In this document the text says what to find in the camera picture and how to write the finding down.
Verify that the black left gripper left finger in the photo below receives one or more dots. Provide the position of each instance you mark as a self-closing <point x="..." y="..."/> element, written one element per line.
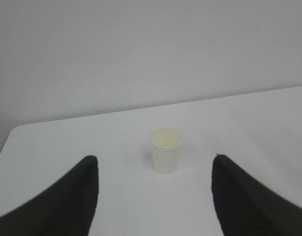
<point x="66" y="208"/>

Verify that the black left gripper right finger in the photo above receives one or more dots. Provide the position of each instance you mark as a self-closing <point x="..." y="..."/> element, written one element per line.
<point x="246" y="207"/>

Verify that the white paper cup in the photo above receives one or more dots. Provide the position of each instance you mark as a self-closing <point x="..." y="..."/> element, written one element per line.
<point x="165" y="143"/>

